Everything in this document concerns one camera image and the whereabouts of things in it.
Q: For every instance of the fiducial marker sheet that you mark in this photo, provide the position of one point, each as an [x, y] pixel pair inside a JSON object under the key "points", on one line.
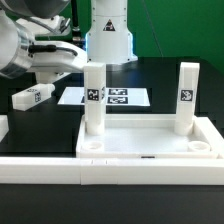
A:
{"points": [[114, 96]]}

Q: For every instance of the white right fence bar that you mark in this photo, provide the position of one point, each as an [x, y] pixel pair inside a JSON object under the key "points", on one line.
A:
{"points": [[212, 136]]}

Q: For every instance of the white desk top tray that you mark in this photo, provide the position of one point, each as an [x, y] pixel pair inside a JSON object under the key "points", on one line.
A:
{"points": [[142, 136]]}

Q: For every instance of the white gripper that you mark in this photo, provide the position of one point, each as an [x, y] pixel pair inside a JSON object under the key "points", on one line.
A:
{"points": [[53, 60]]}

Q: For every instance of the white left fence block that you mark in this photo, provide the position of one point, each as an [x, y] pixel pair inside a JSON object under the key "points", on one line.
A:
{"points": [[3, 126]]}

